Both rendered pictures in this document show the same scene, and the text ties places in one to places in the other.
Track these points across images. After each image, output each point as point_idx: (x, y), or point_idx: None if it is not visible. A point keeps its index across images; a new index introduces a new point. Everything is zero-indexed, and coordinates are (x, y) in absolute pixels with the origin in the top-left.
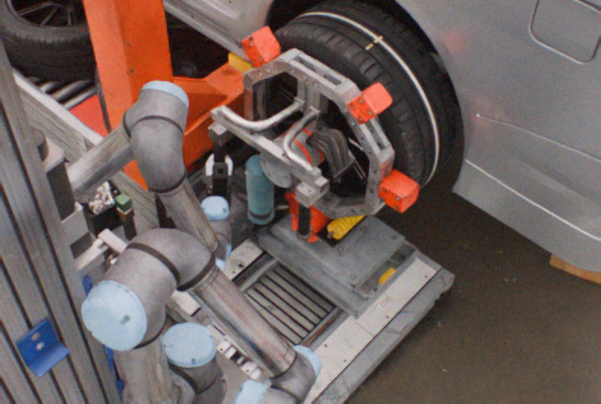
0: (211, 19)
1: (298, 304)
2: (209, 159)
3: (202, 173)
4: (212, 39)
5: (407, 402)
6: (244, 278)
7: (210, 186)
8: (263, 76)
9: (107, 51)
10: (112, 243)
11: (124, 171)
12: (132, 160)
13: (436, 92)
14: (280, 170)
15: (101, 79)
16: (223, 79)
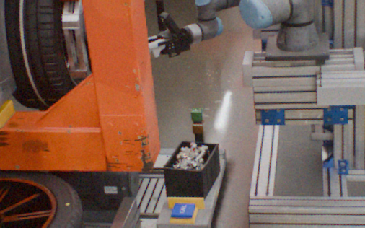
0: None
1: (141, 190)
2: (150, 44)
3: (165, 41)
4: None
5: (166, 146)
6: (142, 213)
7: (174, 34)
8: None
9: (138, 5)
10: (250, 58)
11: (153, 164)
12: (154, 128)
13: None
14: None
15: (138, 55)
16: (24, 123)
